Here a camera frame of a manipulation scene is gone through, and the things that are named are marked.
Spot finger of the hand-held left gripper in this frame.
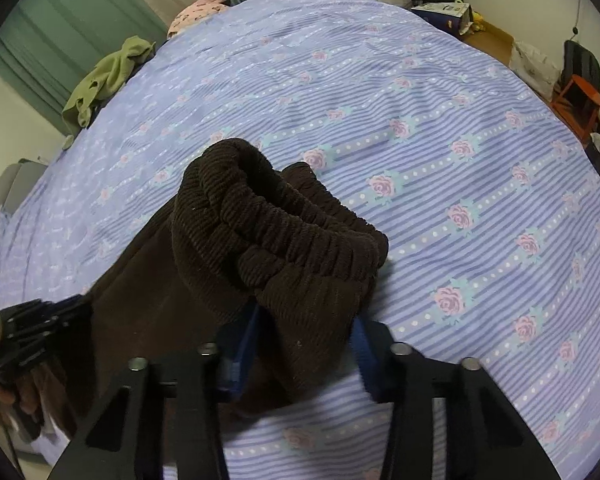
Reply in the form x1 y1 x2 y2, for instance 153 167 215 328
2 294 93 333
0 327 83 372

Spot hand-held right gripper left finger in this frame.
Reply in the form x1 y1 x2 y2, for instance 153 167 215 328
47 304 263 480

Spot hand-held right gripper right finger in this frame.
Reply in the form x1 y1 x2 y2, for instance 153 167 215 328
351 316 564 480

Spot brown corduroy pants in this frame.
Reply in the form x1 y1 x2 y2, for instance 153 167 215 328
30 137 391 441

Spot person's left hand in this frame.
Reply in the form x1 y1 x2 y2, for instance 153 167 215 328
0 367 45 428

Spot grey upholstered headboard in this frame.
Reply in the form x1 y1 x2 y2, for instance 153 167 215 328
0 159 48 226

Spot olive green garment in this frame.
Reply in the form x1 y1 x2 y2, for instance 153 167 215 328
61 36 156 131

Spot purple floral bed cover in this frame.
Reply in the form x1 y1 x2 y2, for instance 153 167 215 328
0 0 600 480

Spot white plastic bag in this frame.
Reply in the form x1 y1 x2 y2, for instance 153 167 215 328
509 40 563 101

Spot pink patterned garment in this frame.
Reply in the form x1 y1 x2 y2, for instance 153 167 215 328
167 0 229 39

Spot blue cardboard box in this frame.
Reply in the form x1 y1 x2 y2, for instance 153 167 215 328
410 1 473 36

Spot black bag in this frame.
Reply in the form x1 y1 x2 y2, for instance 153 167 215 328
562 40 600 111

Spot orange frame stool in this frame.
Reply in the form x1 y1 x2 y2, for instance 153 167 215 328
551 74 600 133

